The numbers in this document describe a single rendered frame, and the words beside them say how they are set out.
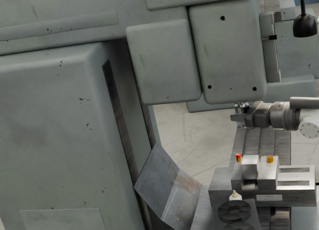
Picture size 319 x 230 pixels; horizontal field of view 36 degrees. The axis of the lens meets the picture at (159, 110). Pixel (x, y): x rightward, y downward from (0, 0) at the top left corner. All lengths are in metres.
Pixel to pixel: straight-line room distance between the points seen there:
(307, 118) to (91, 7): 0.70
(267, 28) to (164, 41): 0.30
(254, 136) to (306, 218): 0.51
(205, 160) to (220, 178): 2.14
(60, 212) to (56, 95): 0.43
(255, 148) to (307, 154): 1.78
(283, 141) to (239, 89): 0.66
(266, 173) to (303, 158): 2.10
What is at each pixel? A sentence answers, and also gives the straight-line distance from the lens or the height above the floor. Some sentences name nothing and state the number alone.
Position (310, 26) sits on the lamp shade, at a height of 1.48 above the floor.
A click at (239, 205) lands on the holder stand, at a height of 1.12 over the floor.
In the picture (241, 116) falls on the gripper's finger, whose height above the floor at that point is 1.24.
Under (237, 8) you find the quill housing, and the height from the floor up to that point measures 1.60.
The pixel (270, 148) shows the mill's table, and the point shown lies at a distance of 2.02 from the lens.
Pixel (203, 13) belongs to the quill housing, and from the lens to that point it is 1.38.
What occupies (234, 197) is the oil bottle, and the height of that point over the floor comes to 1.01.
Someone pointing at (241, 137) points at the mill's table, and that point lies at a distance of 2.13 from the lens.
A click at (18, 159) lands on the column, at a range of 1.64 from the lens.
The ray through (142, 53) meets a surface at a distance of 1.44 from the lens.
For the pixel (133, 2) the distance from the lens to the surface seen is 1.41.
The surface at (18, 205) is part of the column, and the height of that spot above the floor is 1.07.
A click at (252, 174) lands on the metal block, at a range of 1.67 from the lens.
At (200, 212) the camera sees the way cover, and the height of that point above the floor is 0.86.
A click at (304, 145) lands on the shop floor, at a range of 3.91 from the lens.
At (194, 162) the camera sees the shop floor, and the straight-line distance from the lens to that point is 3.86.
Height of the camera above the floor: 1.90
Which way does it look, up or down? 23 degrees down
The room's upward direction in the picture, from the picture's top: 13 degrees counter-clockwise
